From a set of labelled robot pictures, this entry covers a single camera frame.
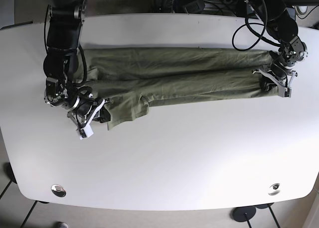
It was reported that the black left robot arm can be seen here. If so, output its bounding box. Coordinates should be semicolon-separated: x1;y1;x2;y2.
243;0;308;97

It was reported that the silver table grommet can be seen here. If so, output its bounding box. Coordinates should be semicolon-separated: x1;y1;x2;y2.
51;184;66;198
267;183;281;196

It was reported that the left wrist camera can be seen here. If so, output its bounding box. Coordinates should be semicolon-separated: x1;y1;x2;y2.
278;86;292;98

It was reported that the olive green T-shirt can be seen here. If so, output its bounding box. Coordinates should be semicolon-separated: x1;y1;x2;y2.
73;47;278;129

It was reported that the right silver table grommet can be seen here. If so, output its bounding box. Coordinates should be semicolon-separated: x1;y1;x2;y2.
267;183;281;196

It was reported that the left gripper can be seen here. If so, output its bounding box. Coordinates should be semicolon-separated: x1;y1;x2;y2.
252;39;308;91

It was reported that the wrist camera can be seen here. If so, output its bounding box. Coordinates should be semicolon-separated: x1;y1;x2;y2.
78;126;94;140
278;86;292;98

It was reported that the left grey shoe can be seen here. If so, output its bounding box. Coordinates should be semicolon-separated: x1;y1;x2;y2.
54;222;69;228

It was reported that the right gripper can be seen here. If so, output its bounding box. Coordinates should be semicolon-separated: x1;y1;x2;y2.
44;77;111;132

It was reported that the black round stand base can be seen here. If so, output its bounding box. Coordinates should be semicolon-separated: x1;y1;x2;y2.
231;206;256;223

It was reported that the left silver table grommet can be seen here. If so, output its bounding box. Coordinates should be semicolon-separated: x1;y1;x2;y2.
51;184;66;198

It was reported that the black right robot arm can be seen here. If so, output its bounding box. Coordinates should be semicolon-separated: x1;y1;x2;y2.
43;0;111;139

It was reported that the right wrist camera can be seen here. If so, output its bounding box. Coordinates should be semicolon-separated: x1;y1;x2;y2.
78;126;94;140

